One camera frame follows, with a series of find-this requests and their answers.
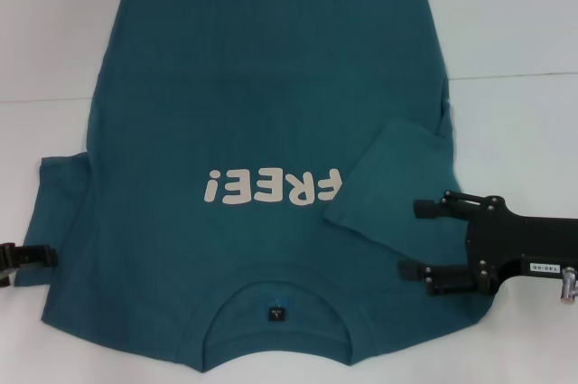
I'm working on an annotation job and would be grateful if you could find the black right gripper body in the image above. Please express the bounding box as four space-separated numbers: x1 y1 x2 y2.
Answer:
466 196 578 297

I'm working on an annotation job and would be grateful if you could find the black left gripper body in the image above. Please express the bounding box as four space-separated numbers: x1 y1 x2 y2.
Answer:
0 242 23 288

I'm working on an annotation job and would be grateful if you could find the teal t-shirt with FREE print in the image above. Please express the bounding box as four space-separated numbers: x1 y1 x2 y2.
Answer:
12 0 498 361

